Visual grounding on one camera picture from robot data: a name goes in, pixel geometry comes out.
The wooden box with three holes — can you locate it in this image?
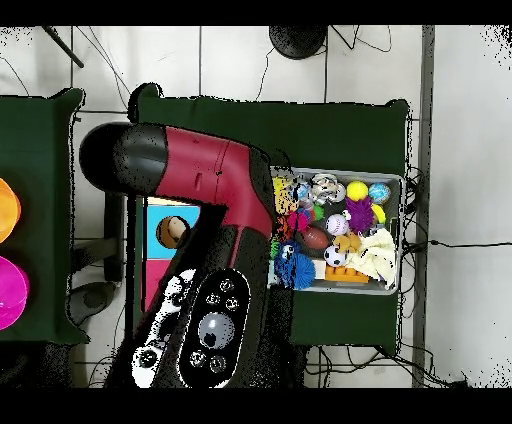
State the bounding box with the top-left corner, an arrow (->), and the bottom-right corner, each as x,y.
141,195 -> 201,313

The shallow metal mesh bin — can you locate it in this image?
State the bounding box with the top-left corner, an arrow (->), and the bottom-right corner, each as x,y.
269,165 -> 404,297

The blue spiky toy with eyes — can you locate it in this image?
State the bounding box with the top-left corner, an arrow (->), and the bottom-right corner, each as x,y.
272,239 -> 317,290

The white baseball with red stitching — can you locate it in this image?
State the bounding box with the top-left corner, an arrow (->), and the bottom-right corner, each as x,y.
324,212 -> 351,237

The dark green table cloth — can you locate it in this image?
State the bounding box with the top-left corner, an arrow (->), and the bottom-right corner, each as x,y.
0,88 -> 91,347
127,85 -> 409,355

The yellow foam ball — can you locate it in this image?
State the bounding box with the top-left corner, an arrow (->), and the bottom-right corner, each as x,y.
345,180 -> 369,202

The purple spiky rubber ball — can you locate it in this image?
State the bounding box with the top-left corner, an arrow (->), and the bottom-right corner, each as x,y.
344,195 -> 375,234

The light blue patterned ball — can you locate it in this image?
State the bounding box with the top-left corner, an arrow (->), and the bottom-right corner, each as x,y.
367,182 -> 392,205

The cream waffle cloth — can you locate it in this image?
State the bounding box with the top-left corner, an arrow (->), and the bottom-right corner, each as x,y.
345,227 -> 397,290

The black round stand base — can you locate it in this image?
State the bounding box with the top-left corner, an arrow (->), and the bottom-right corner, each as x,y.
268,25 -> 329,60

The orange plastic dish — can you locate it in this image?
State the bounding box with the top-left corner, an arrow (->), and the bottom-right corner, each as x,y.
0,177 -> 22,244

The black slanted rod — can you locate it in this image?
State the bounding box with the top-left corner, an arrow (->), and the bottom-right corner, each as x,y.
41,25 -> 85,69

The pink plastic bowl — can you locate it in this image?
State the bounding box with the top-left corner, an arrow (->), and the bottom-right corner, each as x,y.
0,255 -> 31,331

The black cable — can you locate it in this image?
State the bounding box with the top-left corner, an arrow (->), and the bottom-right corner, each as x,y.
401,237 -> 512,251

